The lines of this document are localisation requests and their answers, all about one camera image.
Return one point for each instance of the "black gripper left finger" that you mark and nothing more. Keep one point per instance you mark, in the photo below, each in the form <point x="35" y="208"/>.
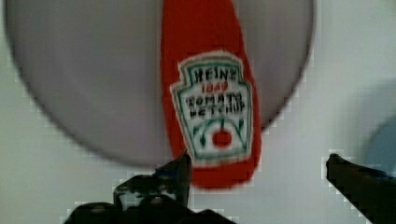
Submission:
<point x="159" y="198"/>

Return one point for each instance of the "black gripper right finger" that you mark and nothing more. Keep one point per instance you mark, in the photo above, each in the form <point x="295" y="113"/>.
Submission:
<point x="371" y="191"/>

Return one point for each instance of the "red ketchup bottle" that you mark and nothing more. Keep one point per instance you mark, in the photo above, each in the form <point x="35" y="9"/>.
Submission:
<point x="210" y="102"/>

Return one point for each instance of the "grey oval plate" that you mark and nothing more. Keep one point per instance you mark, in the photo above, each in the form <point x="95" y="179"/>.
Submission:
<point x="93" y="66"/>

